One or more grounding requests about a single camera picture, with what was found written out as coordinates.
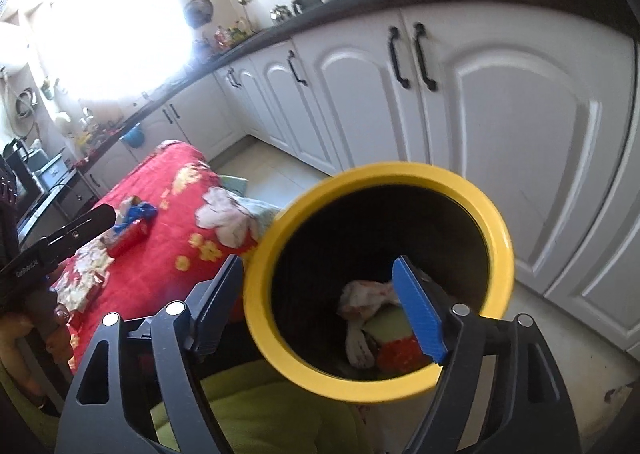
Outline white kitchen cabinets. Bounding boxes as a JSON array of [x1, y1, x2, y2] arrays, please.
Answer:
[[82, 0, 640, 351]]

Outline blue plastic bowl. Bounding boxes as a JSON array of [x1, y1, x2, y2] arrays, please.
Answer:
[[121, 123, 146, 148]]

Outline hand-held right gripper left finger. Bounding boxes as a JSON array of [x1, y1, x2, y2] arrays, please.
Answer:
[[55, 254, 246, 454]]

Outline group of condiment bottles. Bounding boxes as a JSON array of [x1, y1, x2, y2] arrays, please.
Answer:
[[214, 19, 251, 48]]

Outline red can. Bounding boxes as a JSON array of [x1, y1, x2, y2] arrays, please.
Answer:
[[106, 219, 151, 259]]

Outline blue wall fan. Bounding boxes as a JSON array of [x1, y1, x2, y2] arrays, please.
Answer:
[[182, 0, 214, 30]]

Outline white storage box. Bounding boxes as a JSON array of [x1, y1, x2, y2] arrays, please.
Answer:
[[35, 154, 71, 190]]

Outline pale green wrapper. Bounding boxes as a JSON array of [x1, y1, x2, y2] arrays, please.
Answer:
[[362, 306, 417, 341]]

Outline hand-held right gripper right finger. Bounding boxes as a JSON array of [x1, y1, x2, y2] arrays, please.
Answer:
[[392, 256, 583, 454]]

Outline yellow trash bin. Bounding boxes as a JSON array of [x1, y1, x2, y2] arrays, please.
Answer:
[[243, 162, 515, 403]]

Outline person's green clothing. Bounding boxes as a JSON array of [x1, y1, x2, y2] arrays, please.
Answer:
[[150, 366, 367, 454]]

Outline white crumpled wrapper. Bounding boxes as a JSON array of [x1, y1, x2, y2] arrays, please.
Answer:
[[337, 279, 402, 368]]

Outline red floral tablecloth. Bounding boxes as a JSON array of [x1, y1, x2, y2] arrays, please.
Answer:
[[50, 141, 282, 376]]

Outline person's left hand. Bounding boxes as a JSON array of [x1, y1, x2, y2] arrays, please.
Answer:
[[0, 306, 72, 411]]

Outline blue snack packet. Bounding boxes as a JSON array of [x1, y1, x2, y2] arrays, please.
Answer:
[[119, 201, 159, 230]]

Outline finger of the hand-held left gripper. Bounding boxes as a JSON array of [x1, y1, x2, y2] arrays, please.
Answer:
[[47, 204, 117, 267]]

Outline black microwave oven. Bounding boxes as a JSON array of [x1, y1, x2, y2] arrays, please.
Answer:
[[14, 174, 49, 231]]

